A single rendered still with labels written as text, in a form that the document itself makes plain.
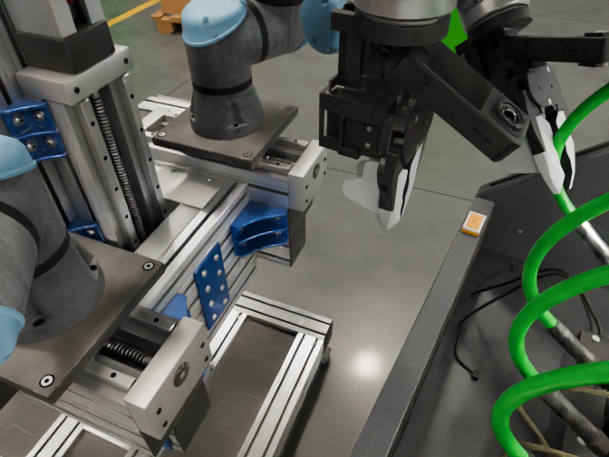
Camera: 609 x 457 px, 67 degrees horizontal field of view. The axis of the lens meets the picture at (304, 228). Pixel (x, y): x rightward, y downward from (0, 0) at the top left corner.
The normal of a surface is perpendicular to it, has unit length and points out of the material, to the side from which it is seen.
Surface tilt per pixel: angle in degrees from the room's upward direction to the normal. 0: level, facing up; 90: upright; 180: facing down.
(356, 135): 90
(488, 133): 94
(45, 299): 72
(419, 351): 0
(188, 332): 0
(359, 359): 0
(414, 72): 94
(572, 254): 90
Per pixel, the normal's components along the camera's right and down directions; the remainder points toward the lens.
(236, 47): 0.65, 0.51
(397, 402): -0.01, -0.73
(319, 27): -0.76, 0.45
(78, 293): 0.88, 0.02
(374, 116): -0.50, 0.59
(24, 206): 0.90, -0.43
